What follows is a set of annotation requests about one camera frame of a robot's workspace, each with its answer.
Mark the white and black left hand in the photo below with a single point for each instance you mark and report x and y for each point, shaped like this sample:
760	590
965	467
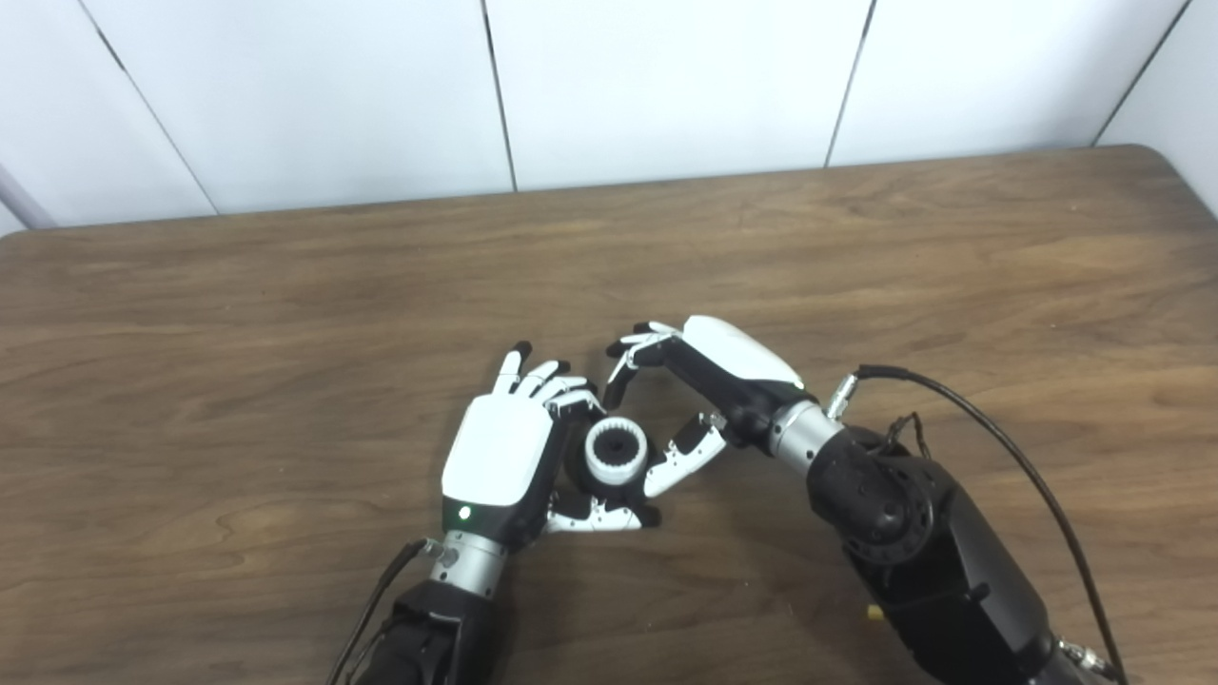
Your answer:
500	447

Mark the white and black right hand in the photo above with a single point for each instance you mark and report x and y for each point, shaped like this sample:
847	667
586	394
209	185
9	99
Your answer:
737	357

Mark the round black part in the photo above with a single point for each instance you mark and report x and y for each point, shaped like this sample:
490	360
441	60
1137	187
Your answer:
576	461

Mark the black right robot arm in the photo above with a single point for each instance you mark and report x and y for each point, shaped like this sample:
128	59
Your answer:
942	571

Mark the grey wall corner post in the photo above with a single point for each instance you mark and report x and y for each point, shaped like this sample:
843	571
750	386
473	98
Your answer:
19	195

